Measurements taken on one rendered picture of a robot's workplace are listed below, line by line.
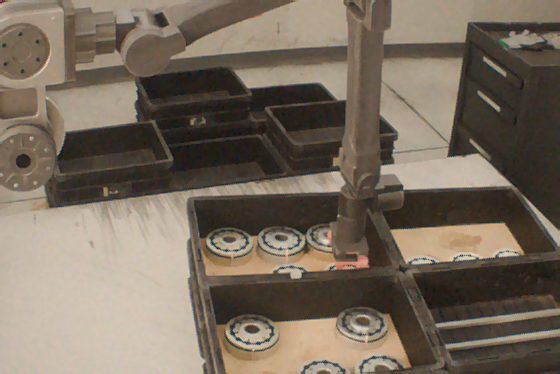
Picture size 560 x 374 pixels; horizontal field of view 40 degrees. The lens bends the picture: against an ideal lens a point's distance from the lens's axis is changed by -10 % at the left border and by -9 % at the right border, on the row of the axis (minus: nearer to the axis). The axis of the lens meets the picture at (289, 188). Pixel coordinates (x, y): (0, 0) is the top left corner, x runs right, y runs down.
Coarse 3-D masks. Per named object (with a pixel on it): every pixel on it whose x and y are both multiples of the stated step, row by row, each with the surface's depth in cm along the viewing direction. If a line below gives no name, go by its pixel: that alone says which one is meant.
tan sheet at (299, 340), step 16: (320, 320) 164; (224, 336) 158; (288, 336) 159; (304, 336) 160; (320, 336) 160; (224, 352) 154; (288, 352) 155; (304, 352) 155; (320, 352) 156; (336, 352) 156; (352, 352) 156; (368, 352) 157; (384, 352) 157; (400, 352) 157; (240, 368) 150; (256, 368) 150; (272, 368) 151; (288, 368) 151; (352, 368) 152
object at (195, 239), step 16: (336, 192) 187; (192, 208) 177; (368, 208) 183; (192, 224) 172; (192, 240) 168; (384, 240) 173; (288, 272) 161; (304, 272) 161; (320, 272) 161; (336, 272) 162; (352, 272) 162; (368, 272) 163
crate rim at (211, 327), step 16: (384, 272) 163; (400, 272) 163; (208, 288) 154; (208, 304) 151; (416, 304) 154; (208, 320) 146; (432, 336) 146; (432, 352) 143; (224, 368) 136; (416, 368) 139; (432, 368) 139
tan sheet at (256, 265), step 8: (200, 240) 185; (256, 240) 187; (256, 256) 181; (304, 256) 183; (208, 264) 177; (216, 264) 178; (248, 264) 179; (256, 264) 179; (264, 264) 179; (272, 264) 179; (304, 264) 180; (312, 264) 181; (320, 264) 181; (328, 264) 181; (208, 272) 175; (216, 272) 175; (224, 272) 176; (232, 272) 176; (240, 272) 176; (248, 272) 176; (256, 272) 176; (264, 272) 177
